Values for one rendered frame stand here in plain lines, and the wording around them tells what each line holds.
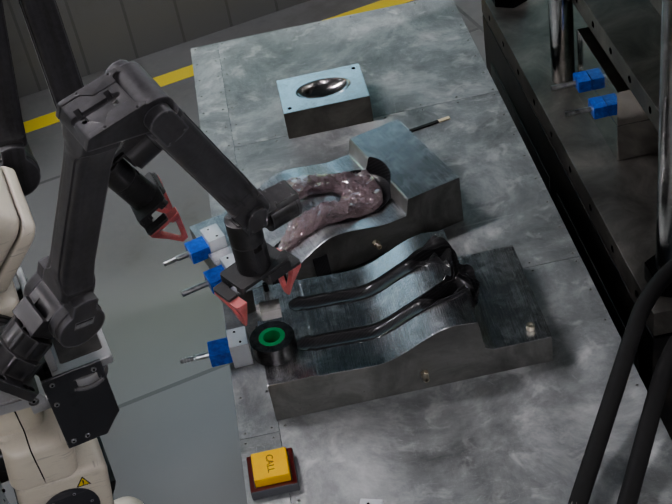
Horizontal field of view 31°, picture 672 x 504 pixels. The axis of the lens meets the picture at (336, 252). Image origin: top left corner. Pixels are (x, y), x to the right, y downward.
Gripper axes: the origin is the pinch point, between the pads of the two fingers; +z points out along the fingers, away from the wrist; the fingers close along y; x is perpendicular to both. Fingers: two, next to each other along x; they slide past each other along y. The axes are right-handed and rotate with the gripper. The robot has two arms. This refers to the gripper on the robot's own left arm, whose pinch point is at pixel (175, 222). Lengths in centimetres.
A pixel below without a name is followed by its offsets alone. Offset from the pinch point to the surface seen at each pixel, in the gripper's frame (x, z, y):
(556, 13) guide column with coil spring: -87, 47, 28
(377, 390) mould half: -10, 25, -43
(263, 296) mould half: -3.9, 13.9, -16.6
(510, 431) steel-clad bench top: -24, 34, -61
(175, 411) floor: 52, 85, 54
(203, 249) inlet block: 1.8, 13.6, 5.8
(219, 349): 8.2, 13.3, -20.4
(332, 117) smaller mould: -34, 35, 39
